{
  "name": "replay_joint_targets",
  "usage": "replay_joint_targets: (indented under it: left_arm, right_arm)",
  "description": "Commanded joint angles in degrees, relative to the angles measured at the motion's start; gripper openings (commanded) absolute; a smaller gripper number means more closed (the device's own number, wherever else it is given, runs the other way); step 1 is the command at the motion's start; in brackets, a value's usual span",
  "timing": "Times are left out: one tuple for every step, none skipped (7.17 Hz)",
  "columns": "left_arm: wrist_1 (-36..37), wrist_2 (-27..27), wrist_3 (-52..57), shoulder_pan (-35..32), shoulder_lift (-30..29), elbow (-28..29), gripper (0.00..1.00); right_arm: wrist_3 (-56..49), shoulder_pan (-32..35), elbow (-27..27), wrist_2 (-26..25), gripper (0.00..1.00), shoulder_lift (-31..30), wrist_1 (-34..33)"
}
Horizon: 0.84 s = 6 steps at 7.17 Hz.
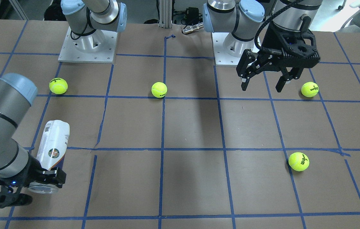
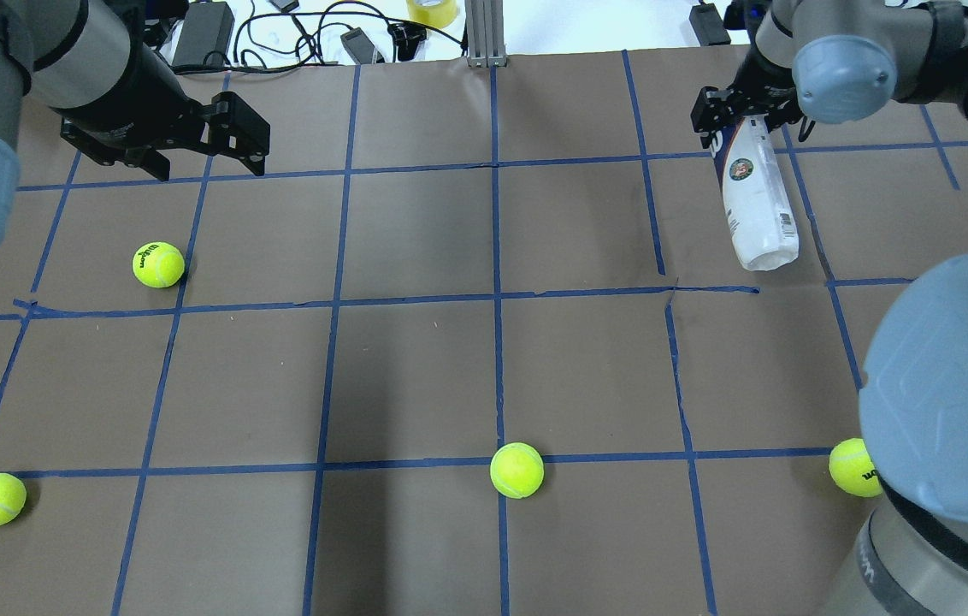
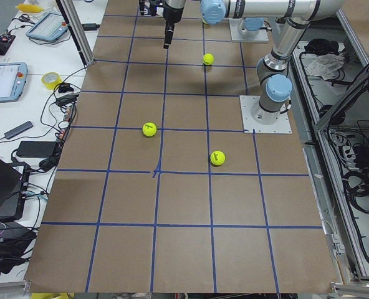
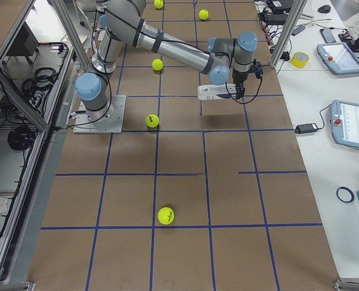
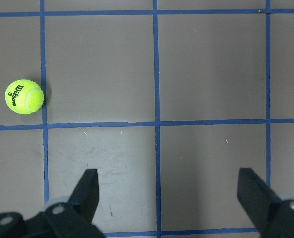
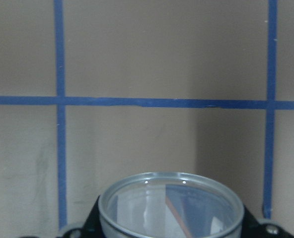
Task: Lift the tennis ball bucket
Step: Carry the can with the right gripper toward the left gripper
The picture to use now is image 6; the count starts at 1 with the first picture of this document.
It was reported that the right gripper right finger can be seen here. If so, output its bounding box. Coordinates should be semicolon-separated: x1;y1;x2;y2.
240;206;294;238

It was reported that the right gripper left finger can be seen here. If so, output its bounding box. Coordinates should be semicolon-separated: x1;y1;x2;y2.
59;196;105;238

